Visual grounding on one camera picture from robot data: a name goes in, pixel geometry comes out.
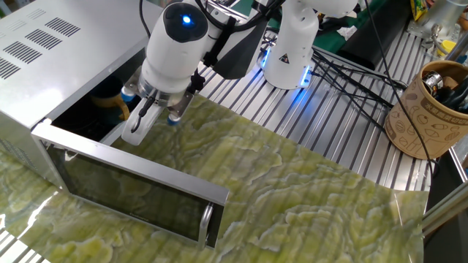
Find silver microwave oven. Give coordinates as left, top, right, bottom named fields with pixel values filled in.
left=0, top=0, right=164, bottom=194

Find green marble pattern mat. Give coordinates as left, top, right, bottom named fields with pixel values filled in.
left=0, top=94, right=431, bottom=263

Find black glass microwave door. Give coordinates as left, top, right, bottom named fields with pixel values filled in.
left=31, top=122, right=230, bottom=251

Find white paper scrap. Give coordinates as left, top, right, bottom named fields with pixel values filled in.
left=336, top=25, right=359, bottom=41

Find looped black cable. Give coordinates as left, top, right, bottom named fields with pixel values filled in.
left=257, top=31, right=281, bottom=56

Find black camera cable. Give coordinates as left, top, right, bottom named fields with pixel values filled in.
left=129, top=0, right=159, bottom=133

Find black rectangular case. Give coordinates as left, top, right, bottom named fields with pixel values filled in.
left=336, top=0, right=412, bottom=70

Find small yellow object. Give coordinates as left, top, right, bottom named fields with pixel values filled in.
left=437, top=39, right=457, bottom=58

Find short black connector cable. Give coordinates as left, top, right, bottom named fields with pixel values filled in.
left=188, top=69, right=206, bottom=95

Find silver tape roll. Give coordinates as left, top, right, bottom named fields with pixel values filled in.
left=421, top=69, right=445, bottom=96

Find aluminium frame bar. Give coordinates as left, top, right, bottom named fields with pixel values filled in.
left=422, top=180, right=468, bottom=237

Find teal mug with yellow handle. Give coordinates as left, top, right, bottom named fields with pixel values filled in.
left=89, top=75, right=131, bottom=127

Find brown cardboard bucket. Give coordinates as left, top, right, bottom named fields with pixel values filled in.
left=383, top=60, right=468, bottom=161

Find long thin black cable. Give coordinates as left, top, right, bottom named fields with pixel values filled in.
left=363, top=0, right=436, bottom=183

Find yellow snack packet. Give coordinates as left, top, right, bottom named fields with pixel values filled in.
left=409, top=0, right=429, bottom=22

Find grey metal stand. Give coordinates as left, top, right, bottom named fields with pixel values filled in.
left=407, top=0, right=468, bottom=39

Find black tool handles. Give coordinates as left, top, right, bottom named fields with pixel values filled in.
left=434, top=75, right=468, bottom=114

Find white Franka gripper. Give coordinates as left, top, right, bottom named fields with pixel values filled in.
left=121, top=97, right=166, bottom=146

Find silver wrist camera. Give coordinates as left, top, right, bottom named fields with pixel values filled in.
left=120, top=65, right=195, bottom=127

